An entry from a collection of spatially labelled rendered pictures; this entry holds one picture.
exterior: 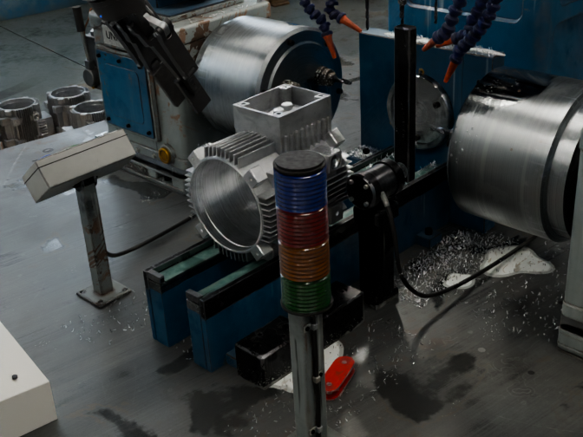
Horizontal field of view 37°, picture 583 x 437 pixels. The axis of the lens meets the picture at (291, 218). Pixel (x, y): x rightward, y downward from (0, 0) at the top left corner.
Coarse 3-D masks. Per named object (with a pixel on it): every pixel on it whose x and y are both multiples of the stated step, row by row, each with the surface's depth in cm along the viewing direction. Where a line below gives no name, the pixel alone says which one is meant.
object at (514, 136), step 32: (480, 96) 135; (512, 96) 132; (544, 96) 130; (576, 96) 128; (480, 128) 133; (512, 128) 130; (544, 128) 127; (576, 128) 126; (448, 160) 138; (480, 160) 133; (512, 160) 130; (544, 160) 126; (576, 160) 126; (480, 192) 136; (512, 192) 131; (544, 192) 128; (512, 224) 137; (544, 224) 131
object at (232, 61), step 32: (224, 32) 173; (256, 32) 169; (288, 32) 166; (320, 32) 172; (224, 64) 169; (256, 64) 164; (288, 64) 167; (320, 64) 174; (224, 96) 170; (224, 128) 178
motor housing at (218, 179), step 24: (216, 144) 134; (240, 144) 132; (264, 144) 133; (192, 168) 139; (216, 168) 141; (240, 168) 130; (264, 168) 132; (192, 192) 140; (216, 192) 143; (240, 192) 147; (264, 192) 130; (336, 192) 141; (216, 216) 142; (240, 216) 145; (264, 216) 130; (216, 240) 140; (240, 240) 140; (264, 240) 132
